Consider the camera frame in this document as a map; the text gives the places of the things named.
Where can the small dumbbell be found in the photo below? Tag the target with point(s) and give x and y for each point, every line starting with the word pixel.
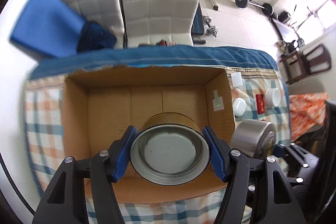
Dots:
pixel 211 30

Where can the orange white floral cloth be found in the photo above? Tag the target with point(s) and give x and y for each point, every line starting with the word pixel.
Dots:
pixel 306 111

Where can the right white padded chair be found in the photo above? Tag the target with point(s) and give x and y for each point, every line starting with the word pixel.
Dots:
pixel 148 22

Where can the large white round jar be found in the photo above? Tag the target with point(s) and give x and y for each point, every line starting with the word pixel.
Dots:
pixel 272 97

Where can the gold rimmed tin lid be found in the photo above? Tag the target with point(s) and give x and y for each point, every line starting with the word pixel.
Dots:
pixel 169 150

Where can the checkered tablecloth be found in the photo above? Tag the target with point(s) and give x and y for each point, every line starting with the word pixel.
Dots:
pixel 79 187

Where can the grey chair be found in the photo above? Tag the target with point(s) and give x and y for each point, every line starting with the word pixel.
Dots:
pixel 305 86

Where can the black blue workout bench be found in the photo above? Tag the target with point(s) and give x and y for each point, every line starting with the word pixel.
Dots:
pixel 198 27

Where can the red rectangular box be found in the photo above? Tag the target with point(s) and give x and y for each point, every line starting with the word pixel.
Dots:
pixel 260 103

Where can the small white plastic cup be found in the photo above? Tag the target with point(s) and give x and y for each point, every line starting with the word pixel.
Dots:
pixel 237 80

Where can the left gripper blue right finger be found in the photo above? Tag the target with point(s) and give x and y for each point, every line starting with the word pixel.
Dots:
pixel 216 157

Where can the blue knitted cloth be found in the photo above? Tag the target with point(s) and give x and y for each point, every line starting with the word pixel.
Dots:
pixel 94 36

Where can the silver round puck light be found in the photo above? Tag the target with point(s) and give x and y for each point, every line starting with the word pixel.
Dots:
pixel 254 138

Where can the floor barbell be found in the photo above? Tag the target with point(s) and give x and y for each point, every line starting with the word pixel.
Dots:
pixel 267 9

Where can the open cardboard box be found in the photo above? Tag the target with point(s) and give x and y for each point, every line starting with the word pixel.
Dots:
pixel 170 107

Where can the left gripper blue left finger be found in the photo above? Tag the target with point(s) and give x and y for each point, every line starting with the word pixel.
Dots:
pixel 121 153

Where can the blue folded mat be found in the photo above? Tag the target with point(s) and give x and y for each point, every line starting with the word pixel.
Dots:
pixel 48 27

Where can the white earbud case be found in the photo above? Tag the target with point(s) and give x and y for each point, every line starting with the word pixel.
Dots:
pixel 239 107

